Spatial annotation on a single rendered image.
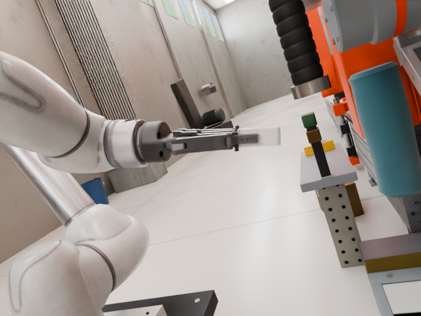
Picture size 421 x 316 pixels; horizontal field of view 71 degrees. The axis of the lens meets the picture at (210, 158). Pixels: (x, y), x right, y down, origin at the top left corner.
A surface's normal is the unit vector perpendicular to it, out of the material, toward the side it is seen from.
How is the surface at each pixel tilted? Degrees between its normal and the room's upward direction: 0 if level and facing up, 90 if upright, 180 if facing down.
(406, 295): 0
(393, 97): 88
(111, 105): 90
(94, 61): 90
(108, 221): 61
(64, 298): 86
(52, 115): 117
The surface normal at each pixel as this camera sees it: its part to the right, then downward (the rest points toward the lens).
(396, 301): -0.34, -0.93
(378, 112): -0.57, 0.33
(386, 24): 0.07, 0.87
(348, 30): -0.05, 0.73
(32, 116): 0.74, 0.47
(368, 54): -0.29, 0.26
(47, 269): 0.39, -0.48
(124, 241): 0.69, -0.58
